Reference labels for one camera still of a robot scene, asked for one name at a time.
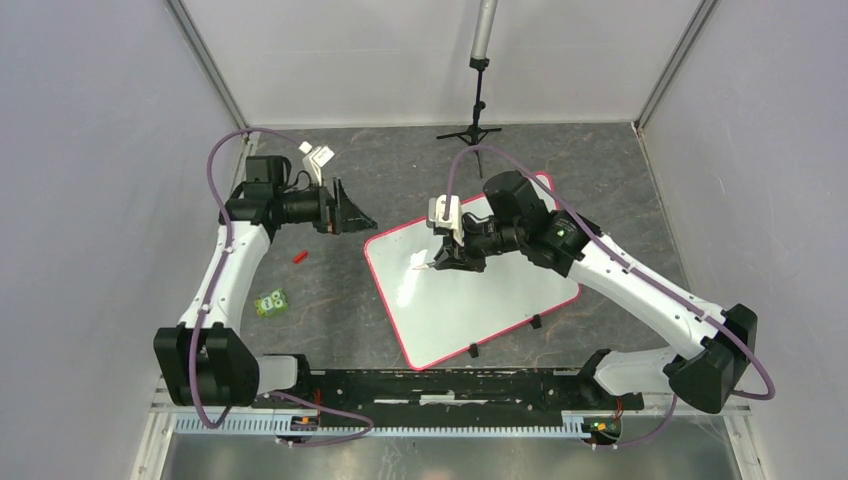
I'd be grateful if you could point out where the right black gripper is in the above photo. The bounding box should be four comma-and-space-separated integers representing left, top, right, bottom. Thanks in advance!
434, 215, 524, 274

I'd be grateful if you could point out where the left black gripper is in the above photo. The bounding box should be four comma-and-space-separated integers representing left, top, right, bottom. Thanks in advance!
275, 177, 377, 235

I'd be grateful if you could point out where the pink-framed whiteboard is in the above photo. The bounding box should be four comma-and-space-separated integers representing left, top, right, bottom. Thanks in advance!
363, 218, 582, 370

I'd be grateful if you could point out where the red marker cap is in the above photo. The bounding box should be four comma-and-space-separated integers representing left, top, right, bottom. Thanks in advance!
292, 250, 309, 264

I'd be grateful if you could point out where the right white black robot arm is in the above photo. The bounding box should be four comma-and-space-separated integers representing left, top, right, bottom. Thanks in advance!
426, 171, 758, 414

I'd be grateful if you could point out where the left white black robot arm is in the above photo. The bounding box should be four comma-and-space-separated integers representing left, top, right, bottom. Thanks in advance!
153, 155, 378, 407

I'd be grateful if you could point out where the green monster eraser toy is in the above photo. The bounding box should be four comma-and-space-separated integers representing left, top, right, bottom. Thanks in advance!
254, 288, 290, 318

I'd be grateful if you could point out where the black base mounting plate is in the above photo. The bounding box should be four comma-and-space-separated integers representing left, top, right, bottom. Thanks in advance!
291, 368, 644, 428

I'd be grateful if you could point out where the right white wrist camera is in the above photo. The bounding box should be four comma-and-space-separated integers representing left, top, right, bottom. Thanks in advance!
425, 194, 464, 246

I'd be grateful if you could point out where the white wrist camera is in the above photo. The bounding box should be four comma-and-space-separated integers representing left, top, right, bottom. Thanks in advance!
298, 141, 335, 186
425, 194, 464, 246

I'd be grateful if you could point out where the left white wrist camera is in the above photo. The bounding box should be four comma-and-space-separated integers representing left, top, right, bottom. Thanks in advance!
298, 141, 335, 186

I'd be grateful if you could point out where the white slotted cable duct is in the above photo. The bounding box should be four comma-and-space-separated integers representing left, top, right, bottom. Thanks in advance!
174, 412, 621, 440

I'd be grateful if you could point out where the black tripod camera stand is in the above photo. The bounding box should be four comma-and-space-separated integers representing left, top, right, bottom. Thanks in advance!
436, 0, 502, 146

